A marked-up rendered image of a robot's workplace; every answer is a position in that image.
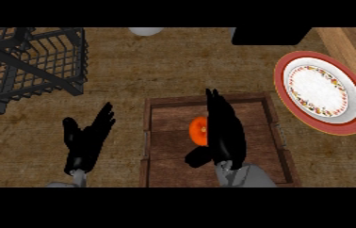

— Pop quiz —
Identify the orange squash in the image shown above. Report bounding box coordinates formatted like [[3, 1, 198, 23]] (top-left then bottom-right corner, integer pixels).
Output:
[[187, 116, 209, 147]]

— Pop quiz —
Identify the pale wooden board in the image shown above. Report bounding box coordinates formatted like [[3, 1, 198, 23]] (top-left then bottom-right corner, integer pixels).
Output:
[[316, 27, 356, 74]]

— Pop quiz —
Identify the black appliance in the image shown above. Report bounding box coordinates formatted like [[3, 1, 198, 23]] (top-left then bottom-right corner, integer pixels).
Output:
[[229, 27, 313, 46]]

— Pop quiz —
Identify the red round placemat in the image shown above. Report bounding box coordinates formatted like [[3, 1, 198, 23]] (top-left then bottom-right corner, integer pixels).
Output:
[[273, 50, 356, 137]]

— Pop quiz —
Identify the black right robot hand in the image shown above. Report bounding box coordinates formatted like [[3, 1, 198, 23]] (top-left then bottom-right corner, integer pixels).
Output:
[[183, 88, 248, 171]]

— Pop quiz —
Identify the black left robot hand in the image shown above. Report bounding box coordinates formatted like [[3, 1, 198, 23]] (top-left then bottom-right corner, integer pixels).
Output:
[[60, 101, 116, 176]]

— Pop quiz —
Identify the white plate with floral rim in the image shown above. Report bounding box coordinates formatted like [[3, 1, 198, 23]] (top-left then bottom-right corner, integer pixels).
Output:
[[282, 57, 356, 125]]

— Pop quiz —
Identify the black wire basket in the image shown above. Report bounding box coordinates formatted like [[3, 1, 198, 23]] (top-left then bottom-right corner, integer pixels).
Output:
[[0, 27, 90, 115]]

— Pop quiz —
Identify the white round object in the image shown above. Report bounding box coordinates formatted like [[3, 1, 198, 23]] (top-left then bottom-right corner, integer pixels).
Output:
[[128, 27, 165, 37]]

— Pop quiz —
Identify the brown wooden tray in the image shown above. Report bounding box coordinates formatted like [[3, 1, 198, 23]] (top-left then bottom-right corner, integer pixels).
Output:
[[137, 91, 303, 188]]

